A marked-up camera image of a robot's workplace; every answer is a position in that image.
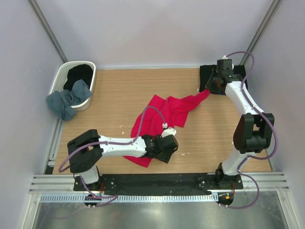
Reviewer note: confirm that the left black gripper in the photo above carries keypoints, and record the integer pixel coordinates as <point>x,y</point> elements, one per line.
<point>165,157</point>

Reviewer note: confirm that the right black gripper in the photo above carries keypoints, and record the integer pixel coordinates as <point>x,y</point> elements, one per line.
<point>209,86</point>

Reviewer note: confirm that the red t shirt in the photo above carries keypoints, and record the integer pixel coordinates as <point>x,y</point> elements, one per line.
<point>173,111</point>

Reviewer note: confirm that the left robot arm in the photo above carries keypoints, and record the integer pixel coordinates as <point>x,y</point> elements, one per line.
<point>85,150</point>

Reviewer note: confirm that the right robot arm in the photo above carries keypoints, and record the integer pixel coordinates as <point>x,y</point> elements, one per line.
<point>254,130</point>

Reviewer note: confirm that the folded black t shirt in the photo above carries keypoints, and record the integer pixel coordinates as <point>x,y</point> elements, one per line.
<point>206,71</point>

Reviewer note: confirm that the black t shirt in basket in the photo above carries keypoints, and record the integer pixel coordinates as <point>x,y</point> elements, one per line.
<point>80,72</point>

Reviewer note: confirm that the grey blue t shirt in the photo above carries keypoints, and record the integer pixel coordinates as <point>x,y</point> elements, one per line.
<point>60,103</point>

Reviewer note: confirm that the white plastic basket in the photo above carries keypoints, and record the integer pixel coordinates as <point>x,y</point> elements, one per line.
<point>61,79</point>

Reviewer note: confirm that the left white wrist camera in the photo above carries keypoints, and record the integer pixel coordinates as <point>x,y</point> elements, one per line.
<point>168,130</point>

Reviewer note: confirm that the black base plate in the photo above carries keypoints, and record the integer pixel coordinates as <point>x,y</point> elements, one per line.
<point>165,184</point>

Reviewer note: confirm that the slotted cable duct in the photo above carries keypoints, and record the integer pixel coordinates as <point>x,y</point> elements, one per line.
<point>85,198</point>

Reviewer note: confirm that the aluminium frame rail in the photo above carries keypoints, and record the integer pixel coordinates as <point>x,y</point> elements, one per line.
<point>263,181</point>

